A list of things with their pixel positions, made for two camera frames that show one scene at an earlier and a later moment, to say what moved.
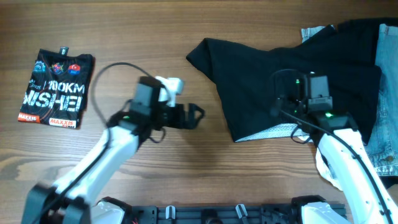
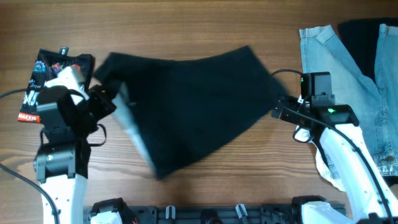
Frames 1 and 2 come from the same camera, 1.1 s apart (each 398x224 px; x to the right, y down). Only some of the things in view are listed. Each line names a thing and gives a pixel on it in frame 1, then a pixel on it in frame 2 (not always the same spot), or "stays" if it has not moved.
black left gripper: [174, 122] -> [99, 94]
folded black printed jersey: [56, 93] stays
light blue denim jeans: [382, 144] stays
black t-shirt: [346, 53] -> [179, 107]
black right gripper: [286, 101] stays
